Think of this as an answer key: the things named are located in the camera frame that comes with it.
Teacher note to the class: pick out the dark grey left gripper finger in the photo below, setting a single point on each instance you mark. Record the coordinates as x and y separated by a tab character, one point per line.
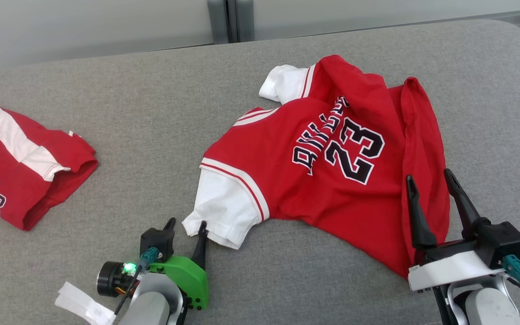
170	225
200	250

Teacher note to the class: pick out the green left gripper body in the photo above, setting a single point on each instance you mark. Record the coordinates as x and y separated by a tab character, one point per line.
192	280

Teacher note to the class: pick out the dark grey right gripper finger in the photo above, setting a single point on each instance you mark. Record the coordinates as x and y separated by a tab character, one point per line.
420	225
467	212

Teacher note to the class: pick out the grey partition post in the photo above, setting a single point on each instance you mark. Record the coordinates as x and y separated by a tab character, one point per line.
230	20

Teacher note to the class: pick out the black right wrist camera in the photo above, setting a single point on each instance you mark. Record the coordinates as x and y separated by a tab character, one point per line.
503	241

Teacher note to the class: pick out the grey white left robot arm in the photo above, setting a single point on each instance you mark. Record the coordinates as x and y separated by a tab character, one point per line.
151	307

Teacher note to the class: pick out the red jersey shirt white sleeves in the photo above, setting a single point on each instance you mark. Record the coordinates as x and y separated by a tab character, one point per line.
332	189

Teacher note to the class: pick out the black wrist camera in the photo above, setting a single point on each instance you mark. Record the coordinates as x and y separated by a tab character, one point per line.
503	241
156	241

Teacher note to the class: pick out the white crumpled paper tag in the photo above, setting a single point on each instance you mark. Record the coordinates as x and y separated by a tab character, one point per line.
79	302

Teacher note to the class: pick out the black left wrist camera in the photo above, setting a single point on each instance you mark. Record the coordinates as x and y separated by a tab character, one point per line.
156	241

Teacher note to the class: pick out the red shorts white stripe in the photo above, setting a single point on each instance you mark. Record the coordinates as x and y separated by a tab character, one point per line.
16	180

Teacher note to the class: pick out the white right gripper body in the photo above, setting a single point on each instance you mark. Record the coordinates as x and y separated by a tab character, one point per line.
449	268

